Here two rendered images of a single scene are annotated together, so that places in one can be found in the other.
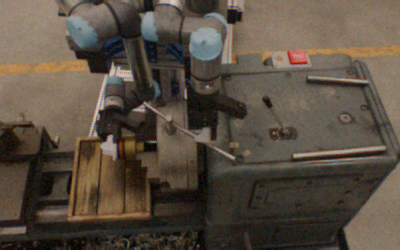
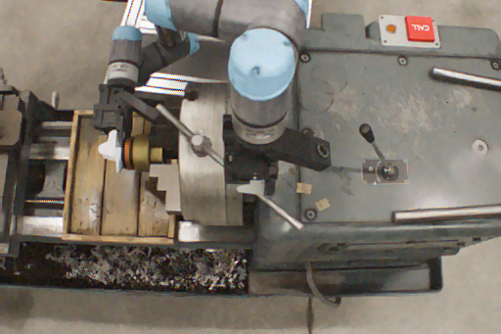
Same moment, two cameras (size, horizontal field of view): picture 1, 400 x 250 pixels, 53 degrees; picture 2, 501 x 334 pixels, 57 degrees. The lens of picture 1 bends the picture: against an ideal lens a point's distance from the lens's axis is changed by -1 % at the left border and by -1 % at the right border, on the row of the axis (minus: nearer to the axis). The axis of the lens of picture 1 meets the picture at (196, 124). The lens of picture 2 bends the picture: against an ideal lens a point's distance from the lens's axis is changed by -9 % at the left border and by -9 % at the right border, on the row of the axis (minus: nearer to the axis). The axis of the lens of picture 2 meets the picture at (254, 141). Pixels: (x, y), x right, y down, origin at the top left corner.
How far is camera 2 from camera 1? 46 cm
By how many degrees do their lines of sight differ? 16
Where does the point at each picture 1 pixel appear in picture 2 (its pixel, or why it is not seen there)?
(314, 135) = (431, 176)
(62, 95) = (78, 4)
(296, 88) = (413, 87)
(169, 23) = (195, 3)
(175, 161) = (206, 197)
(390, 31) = not seen: outside the picture
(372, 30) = not seen: outside the picture
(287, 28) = not seen: outside the picture
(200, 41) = (250, 67)
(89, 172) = (91, 166)
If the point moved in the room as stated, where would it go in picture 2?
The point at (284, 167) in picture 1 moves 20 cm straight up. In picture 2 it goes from (379, 231) to (413, 211)
